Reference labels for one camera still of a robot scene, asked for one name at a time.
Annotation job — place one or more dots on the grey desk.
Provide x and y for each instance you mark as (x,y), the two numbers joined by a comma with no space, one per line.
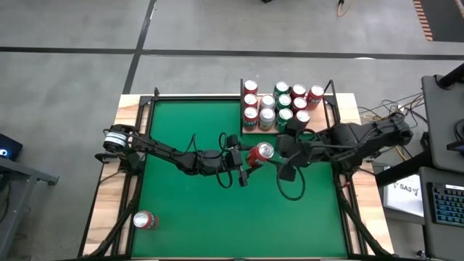
(438,119)
(442,243)

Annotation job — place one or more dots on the red Coca-Cola Star Wars can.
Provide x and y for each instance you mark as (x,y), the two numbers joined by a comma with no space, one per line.
(251,99)
(299,104)

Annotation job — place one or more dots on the silver can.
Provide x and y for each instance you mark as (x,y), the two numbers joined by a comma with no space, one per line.
(267,117)
(267,101)

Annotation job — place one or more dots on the white paper sign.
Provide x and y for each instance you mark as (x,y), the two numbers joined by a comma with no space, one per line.
(402,195)

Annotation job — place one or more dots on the black device with blue light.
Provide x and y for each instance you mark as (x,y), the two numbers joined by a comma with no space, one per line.
(11,145)

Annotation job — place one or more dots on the green Sprite can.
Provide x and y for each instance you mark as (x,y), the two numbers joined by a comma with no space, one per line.
(281,87)
(283,101)
(284,115)

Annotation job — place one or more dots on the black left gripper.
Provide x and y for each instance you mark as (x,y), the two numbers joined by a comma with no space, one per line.
(217,163)

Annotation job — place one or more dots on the black orange-striped floor mat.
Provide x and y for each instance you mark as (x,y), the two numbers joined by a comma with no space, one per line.
(446,18)

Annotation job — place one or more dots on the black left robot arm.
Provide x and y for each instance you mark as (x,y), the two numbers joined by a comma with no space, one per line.
(163,150)

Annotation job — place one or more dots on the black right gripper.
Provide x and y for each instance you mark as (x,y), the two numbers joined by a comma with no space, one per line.
(311,148)

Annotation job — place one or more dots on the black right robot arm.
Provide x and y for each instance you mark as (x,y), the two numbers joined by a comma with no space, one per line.
(362,139)

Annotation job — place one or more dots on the red Fanta can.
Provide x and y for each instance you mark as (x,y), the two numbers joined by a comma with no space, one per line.
(145,220)
(251,117)
(315,96)
(259,154)
(250,87)
(299,90)

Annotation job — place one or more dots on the grey side table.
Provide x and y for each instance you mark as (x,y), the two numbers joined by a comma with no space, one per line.
(21,172)

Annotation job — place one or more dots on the black backlit keyboard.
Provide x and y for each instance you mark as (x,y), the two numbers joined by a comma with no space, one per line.
(447,204)

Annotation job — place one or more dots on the wooden shelf with black frame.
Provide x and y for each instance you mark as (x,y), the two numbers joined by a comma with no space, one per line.
(319,123)

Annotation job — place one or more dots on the black pole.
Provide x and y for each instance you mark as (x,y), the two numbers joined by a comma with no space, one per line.
(451,77)

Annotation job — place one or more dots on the green table mat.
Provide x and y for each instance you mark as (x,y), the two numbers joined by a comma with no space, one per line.
(235,217)

